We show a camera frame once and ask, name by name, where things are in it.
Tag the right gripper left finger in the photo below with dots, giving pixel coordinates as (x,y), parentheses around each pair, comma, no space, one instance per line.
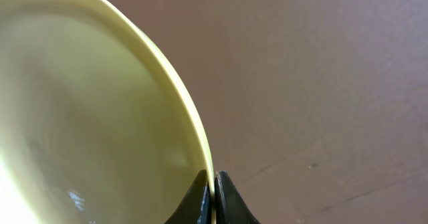
(195,207)

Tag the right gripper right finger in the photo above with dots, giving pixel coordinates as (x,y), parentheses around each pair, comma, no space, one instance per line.
(229,205)

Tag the yellow-green plate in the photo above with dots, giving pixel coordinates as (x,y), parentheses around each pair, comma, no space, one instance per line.
(96,125)

